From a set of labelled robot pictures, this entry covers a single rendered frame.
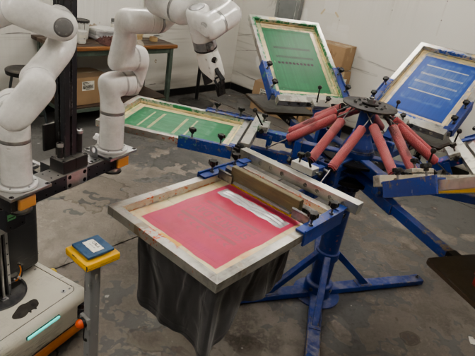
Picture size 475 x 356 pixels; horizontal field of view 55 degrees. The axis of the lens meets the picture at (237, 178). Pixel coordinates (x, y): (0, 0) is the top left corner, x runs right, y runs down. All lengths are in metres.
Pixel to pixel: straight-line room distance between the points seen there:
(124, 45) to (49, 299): 1.33
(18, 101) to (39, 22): 0.22
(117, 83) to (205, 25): 0.53
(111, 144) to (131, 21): 0.50
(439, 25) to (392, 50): 0.59
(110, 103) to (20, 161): 0.43
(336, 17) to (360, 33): 0.40
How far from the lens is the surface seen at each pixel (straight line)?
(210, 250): 1.66
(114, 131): 1.85
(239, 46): 7.44
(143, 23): 1.64
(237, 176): 2.07
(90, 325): 1.80
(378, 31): 6.20
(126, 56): 1.74
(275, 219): 1.91
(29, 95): 1.42
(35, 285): 2.57
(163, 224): 1.78
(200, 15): 1.41
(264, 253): 1.63
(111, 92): 1.79
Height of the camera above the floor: 1.90
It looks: 25 degrees down
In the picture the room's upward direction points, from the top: 10 degrees clockwise
